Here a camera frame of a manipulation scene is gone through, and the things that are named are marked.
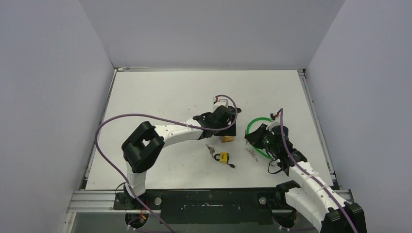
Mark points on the silver key bunch right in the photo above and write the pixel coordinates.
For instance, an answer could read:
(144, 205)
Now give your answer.
(252, 153)

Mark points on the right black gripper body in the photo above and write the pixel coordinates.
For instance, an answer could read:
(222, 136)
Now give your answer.
(256, 135)

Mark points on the brass padlock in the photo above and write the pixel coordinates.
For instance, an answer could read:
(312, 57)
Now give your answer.
(225, 139)

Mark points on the yellow black padlock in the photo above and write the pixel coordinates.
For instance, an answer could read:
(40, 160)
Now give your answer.
(222, 157)

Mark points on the silver key bunch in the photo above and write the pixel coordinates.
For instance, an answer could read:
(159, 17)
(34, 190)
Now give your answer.
(252, 153)
(211, 150)

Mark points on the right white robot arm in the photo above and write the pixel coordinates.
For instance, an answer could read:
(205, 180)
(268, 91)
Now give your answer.
(306, 192)

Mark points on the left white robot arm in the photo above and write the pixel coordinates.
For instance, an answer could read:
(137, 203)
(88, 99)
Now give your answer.
(142, 148)

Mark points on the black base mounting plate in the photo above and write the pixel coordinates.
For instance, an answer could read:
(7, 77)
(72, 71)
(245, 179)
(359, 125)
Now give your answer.
(263, 206)

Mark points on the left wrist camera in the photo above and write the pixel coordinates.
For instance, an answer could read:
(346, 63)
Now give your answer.
(220, 102)

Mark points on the black key by yellow padlock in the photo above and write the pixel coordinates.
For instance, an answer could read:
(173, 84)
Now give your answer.
(230, 165)

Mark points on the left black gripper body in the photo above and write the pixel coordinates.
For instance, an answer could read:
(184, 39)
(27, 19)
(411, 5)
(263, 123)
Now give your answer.
(230, 131)

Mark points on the green cable lock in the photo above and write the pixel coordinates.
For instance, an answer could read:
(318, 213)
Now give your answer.
(272, 161)

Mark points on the silver key bunch centre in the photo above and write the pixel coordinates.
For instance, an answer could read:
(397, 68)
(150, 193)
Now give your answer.
(211, 150)

